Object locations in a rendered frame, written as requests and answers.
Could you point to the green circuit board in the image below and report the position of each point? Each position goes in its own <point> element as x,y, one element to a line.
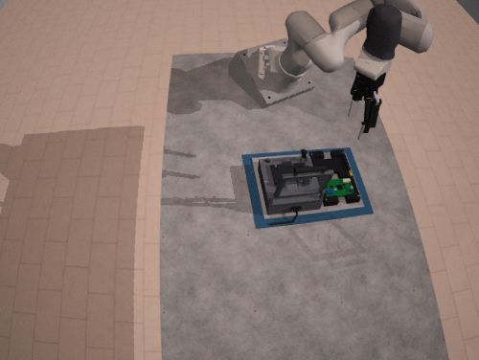
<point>339,187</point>

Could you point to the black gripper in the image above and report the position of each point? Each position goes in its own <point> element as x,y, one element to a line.
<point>371,105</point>

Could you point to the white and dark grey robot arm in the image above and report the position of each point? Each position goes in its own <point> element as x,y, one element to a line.
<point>308,42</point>

